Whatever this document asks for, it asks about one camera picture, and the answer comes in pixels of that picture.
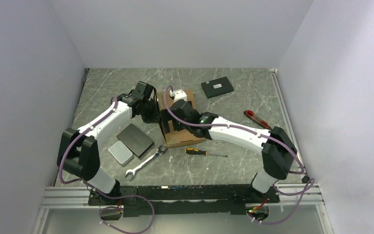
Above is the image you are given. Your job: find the red handled box cutter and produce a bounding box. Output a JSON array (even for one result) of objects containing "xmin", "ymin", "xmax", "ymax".
[{"xmin": 243, "ymin": 110, "xmax": 272, "ymax": 130}]

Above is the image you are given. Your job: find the dark grey flat slab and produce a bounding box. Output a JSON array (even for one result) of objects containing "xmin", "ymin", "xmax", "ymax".
[{"xmin": 116, "ymin": 123, "xmax": 154, "ymax": 159}]

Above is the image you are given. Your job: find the brown cardboard express box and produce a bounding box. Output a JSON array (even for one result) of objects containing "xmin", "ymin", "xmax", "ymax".
[{"xmin": 157, "ymin": 91, "xmax": 206, "ymax": 148}]

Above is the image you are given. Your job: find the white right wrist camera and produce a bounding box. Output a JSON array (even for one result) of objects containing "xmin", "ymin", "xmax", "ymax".
[{"xmin": 169, "ymin": 89, "xmax": 187, "ymax": 102}]

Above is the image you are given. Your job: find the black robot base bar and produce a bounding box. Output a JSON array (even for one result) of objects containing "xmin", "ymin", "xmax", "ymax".
[{"xmin": 88, "ymin": 184, "xmax": 280, "ymax": 217}]

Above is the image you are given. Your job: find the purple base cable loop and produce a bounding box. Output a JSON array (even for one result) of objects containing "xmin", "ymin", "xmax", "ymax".
[{"xmin": 98, "ymin": 194, "xmax": 156, "ymax": 234}]

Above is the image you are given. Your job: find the silver open-end wrench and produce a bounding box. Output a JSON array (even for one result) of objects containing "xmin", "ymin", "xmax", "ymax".
[{"xmin": 125, "ymin": 145, "xmax": 168, "ymax": 181}]

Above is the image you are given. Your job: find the front aluminium frame rail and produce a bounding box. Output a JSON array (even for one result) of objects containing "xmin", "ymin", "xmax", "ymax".
[{"xmin": 32, "ymin": 187, "xmax": 90, "ymax": 234}]

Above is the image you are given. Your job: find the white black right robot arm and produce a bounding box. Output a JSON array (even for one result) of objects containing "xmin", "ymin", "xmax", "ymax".
[{"xmin": 165, "ymin": 99, "xmax": 297, "ymax": 202}]

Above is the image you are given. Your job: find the aluminium table edge rail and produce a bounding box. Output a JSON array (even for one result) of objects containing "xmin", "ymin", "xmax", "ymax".
[{"xmin": 269, "ymin": 69, "xmax": 304, "ymax": 166}]

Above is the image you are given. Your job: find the black flat box with label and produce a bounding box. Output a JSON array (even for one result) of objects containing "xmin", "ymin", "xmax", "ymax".
[{"xmin": 201, "ymin": 77, "xmax": 234, "ymax": 99}]

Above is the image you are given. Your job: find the yellow black handled screwdriver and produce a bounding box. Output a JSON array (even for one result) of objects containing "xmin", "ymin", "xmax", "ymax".
[{"xmin": 185, "ymin": 148, "xmax": 228, "ymax": 157}]

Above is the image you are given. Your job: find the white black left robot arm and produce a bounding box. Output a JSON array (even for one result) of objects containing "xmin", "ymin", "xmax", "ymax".
[{"xmin": 56, "ymin": 81, "xmax": 159, "ymax": 205}]

